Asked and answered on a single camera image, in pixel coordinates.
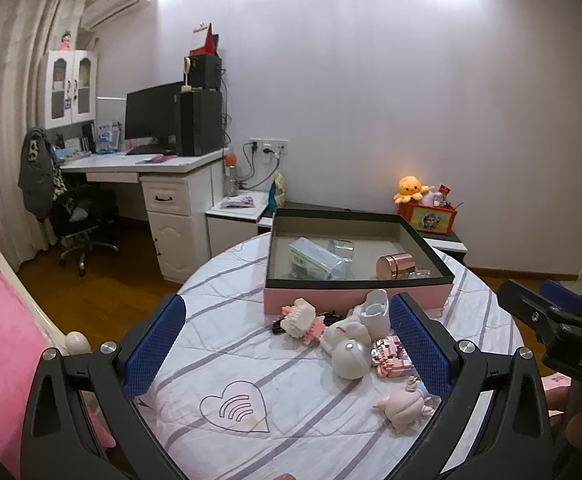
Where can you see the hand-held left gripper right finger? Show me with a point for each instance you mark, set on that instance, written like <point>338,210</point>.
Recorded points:
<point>421,350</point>

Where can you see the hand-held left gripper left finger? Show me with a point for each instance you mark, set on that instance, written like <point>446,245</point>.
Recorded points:
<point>156,350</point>

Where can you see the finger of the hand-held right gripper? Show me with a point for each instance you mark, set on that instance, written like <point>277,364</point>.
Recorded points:
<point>563,294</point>
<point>526,305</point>

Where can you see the pink block toy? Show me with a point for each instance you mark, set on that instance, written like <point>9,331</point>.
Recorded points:
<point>388,357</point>

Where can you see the white shoe-shaped holder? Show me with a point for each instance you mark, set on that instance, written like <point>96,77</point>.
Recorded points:
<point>373,317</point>

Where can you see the pink unicorn figurine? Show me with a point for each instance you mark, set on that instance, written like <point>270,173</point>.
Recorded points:
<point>403,405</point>

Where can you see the white rabbit figurine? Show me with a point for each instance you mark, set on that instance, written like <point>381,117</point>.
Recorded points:
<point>348,357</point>

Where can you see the pink storage box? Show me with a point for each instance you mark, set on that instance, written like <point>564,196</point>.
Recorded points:
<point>321,297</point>

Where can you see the black hair clip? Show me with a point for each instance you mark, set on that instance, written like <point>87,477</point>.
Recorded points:
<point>277,328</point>

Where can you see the white pink block figure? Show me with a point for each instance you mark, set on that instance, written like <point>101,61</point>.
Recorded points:
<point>301,317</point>

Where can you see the pink flat object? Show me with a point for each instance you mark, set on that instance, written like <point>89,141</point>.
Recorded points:
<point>556,382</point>

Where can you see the rose gold jar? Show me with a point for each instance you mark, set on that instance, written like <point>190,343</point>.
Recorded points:
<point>396,266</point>

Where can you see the small clear plastic container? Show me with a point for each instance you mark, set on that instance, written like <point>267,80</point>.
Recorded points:
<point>343,249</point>

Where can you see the red printed box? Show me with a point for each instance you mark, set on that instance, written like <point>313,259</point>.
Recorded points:
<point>428,219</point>

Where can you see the clear plastic box green label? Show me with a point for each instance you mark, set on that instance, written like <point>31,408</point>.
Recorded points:
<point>316,260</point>

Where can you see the white nightstand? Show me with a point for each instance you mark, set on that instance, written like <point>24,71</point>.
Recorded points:
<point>226,230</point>

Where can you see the purple plush toy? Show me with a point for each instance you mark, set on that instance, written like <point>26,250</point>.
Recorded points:
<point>433,199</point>

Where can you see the pink blanket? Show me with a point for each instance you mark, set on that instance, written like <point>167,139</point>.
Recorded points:
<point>6,335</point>

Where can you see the white desk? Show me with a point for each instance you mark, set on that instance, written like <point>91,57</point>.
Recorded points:
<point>171,195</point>

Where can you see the orange octopus plush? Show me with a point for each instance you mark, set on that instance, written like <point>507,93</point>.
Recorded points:
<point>411,187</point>

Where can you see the black office chair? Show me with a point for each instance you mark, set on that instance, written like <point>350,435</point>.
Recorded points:
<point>78,205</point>

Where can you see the pink packet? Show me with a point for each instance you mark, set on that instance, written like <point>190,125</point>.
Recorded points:
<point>241,203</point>

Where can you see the bottle with orange cap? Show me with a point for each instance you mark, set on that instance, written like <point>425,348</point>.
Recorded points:
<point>231,175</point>

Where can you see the pink purple pouch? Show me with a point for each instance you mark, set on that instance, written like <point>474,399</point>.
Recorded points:
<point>158,159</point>

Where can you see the yellow blue snack bag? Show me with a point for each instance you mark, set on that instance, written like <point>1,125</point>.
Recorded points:
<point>277,192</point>

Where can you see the black keyboard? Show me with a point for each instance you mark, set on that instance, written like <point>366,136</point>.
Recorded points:
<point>143,150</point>

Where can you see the grey jacket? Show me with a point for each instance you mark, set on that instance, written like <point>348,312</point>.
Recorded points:
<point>38,170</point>

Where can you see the blue white box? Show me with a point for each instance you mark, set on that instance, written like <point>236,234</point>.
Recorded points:
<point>107,136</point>

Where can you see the black computer tower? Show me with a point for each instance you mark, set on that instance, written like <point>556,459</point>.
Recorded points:
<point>201,122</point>

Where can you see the black computer monitor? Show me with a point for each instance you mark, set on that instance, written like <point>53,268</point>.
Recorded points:
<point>153,110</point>

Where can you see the white glass-door cabinet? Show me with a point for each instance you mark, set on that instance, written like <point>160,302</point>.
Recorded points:
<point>71,90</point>

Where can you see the black speaker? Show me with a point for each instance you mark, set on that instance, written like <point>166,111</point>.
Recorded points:
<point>206,72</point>

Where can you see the beige curtain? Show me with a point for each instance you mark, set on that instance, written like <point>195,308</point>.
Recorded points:
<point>6,110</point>

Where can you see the small yellow stand fan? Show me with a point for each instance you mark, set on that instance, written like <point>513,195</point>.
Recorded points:
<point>186,64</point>

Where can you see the red gift box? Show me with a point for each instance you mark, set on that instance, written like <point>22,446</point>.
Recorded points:
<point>206,40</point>

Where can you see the pink doll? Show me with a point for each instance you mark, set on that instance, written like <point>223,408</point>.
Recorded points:
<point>64,42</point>

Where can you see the white air conditioner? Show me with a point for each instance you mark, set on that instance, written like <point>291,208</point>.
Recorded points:
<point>121,2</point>

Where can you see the white bed frame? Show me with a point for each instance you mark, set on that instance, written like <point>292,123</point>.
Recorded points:
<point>77,342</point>

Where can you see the white wall outlet strip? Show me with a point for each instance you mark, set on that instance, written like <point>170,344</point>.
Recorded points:
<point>276,146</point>

